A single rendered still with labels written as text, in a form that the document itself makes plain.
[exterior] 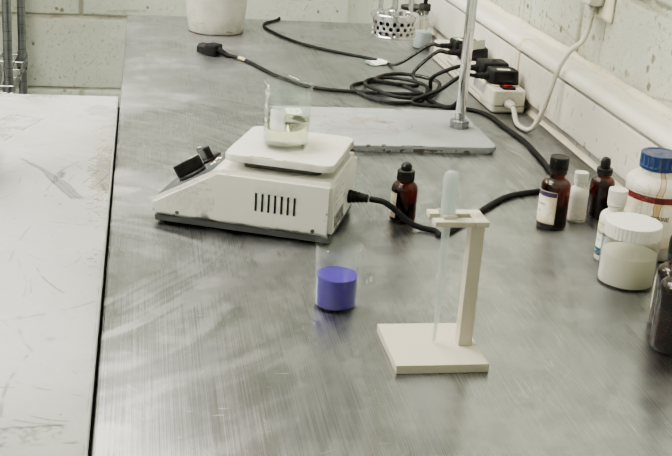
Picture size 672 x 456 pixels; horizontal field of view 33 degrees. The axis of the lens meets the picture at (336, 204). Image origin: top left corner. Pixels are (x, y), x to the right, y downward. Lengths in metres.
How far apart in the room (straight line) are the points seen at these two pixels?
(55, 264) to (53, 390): 0.25
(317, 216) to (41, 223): 0.30
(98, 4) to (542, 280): 2.62
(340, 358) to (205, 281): 0.19
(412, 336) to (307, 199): 0.25
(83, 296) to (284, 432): 0.29
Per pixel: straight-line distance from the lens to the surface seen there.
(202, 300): 1.06
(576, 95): 1.63
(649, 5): 1.56
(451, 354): 0.97
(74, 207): 1.29
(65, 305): 1.05
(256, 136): 1.26
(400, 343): 0.98
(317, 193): 1.18
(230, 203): 1.20
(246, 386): 0.91
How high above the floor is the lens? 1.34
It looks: 19 degrees down
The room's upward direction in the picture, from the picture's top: 4 degrees clockwise
